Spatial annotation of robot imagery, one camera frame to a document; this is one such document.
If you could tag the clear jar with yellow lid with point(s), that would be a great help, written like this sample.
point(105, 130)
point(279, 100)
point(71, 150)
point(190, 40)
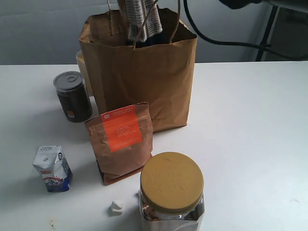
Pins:
point(171, 193)

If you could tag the brown pouch with orange label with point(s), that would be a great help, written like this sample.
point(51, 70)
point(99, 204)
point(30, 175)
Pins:
point(122, 141)

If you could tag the beige box behind bag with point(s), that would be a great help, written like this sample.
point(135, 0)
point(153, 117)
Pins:
point(83, 71)

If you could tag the brown paper shopping bag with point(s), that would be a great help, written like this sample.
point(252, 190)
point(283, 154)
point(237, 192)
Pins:
point(122, 74)

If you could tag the blue noodle packet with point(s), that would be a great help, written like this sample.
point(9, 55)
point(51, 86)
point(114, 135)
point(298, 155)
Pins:
point(141, 18)

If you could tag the small crumpled white paper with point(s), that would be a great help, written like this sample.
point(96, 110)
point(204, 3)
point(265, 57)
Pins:
point(117, 207)

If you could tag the small blue white milk carton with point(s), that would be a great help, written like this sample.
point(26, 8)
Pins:
point(52, 165)

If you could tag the black stand pole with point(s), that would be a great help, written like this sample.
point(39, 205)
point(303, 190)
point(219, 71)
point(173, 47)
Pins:
point(264, 41)

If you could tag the dark can with pull tab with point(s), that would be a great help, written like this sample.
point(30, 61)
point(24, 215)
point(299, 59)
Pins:
point(73, 96)

